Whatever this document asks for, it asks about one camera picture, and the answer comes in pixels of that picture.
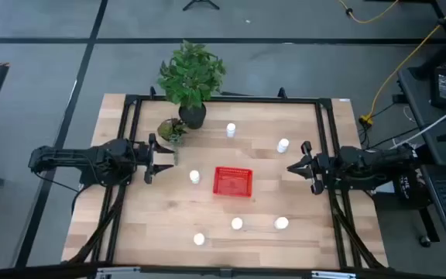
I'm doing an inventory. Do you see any small potted succulent plant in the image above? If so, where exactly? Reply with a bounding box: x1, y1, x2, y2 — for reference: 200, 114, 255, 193
156, 117, 188, 167

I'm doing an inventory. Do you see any white cable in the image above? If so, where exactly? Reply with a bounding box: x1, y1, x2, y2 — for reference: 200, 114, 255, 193
389, 98, 446, 150

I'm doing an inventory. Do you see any silver metal bracket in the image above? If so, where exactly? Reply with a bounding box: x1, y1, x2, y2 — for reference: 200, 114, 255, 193
310, 270, 358, 279
95, 266, 142, 279

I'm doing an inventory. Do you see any black power adapter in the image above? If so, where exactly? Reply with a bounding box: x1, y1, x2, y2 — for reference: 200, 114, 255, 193
431, 67, 446, 109

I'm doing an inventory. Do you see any red plastic mesh basket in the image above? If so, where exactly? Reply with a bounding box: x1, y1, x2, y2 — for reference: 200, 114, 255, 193
211, 166, 254, 198

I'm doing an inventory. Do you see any black desk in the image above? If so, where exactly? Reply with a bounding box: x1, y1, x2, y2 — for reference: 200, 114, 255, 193
396, 65, 446, 249

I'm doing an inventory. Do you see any yellow cable with black connector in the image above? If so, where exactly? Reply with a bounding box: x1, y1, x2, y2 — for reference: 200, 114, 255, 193
338, 0, 400, 25

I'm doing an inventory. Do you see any black metal table frame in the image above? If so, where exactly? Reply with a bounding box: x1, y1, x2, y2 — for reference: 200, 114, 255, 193
62, 85, 389, 279

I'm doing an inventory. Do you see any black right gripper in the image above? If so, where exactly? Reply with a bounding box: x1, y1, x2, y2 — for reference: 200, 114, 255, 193
286, 140, 340, 195

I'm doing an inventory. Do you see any tall green leafy potted plant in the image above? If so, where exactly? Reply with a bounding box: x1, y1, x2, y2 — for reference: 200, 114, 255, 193
156, 40, 227, 130

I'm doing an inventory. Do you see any black tripod stand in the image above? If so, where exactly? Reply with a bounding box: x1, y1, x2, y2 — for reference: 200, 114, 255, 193
182, 0, 221, 12

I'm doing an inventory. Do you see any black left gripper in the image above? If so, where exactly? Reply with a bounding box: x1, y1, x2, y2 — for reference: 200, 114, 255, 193
132, 133, 176, 186

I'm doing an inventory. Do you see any black backpack white lettering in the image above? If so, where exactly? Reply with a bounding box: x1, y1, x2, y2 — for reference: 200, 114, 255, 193
392, 167, 432, 210

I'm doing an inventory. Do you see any yellow cable with yellow plug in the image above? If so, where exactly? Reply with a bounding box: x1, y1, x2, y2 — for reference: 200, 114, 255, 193
359, 0, 446, 127

